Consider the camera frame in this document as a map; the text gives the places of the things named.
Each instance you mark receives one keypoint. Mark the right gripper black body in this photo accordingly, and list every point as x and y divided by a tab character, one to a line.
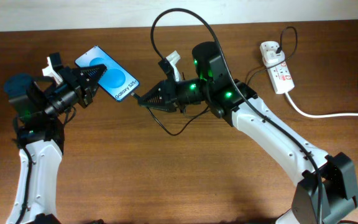
178	95

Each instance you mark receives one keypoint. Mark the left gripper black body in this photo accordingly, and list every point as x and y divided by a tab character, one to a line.
76	86

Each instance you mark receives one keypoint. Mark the blue Galaxy smartphone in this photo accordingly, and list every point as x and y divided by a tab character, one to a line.
116	81

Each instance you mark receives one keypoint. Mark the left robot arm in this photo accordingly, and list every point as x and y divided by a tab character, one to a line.
44	107

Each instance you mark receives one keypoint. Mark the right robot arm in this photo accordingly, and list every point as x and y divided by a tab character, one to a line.
326	186

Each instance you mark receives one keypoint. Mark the white USB charger plug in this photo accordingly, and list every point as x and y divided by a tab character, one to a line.
271	58

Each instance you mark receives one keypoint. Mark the white power strip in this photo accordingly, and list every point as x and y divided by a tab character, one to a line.
279	74

